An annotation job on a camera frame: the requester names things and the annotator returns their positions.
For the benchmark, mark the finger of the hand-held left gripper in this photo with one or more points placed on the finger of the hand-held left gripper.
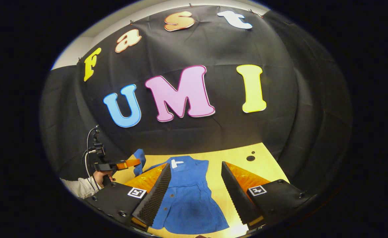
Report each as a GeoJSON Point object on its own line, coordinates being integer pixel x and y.
{"type": "Point", "coordinates": [129, 164]}

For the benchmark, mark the blue button-up jacket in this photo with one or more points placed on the blue button-up jacket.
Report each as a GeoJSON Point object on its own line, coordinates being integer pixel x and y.
{"type": "Point", "coordinates": [187, 198]}

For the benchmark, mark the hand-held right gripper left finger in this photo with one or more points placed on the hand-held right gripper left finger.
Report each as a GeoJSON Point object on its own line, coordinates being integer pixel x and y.
{"type": "Point", "coordinates": [157, 195]}

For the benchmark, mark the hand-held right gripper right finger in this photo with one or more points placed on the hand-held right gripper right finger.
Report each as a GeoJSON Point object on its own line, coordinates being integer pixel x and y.
{"type": "Point", "coordinates": [235, 195]}

